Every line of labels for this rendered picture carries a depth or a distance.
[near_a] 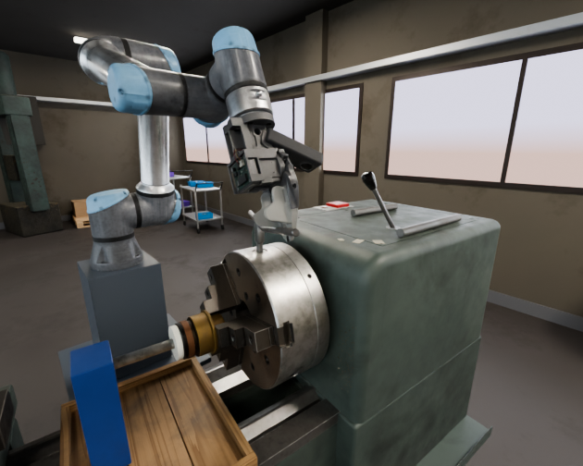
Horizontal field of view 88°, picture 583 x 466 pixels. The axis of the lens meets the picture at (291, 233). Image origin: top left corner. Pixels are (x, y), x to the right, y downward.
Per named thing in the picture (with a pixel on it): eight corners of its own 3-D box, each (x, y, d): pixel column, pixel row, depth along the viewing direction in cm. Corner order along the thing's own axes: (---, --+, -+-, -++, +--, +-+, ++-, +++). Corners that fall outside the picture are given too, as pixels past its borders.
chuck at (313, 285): (258, 326, 94) (256, 228, 84) (326, 395, 69) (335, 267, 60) (248, 330, 92) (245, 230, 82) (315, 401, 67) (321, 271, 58)
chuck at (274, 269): (248, 330, 92) (245, 230, 82) (314, 401, 67) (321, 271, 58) (219, 341, 87) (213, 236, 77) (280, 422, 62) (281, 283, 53)
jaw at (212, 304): (247, 305, 74) (230, 263, 78) (254, 299, 71) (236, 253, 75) (203, 320, 68) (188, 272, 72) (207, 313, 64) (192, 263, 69)
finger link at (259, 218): (256, 249, 52) (244, 196, 52) (285, 242, 55) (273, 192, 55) (266, 246, 49) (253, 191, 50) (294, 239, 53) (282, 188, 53)
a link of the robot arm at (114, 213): (88, 232, 97) (80, 190, 93) (133, 226, 105) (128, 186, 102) (94, 240, 88) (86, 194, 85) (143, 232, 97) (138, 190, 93)
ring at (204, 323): (212, 299, 69) (170, 311, 64) (229, 317, 62) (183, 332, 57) (215, 335, 72) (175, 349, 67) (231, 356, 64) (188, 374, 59)
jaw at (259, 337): (260, 307, 69) (289, 319, 59) (263, 328, 69) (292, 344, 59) (213, 323, 62) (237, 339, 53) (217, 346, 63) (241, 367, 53)
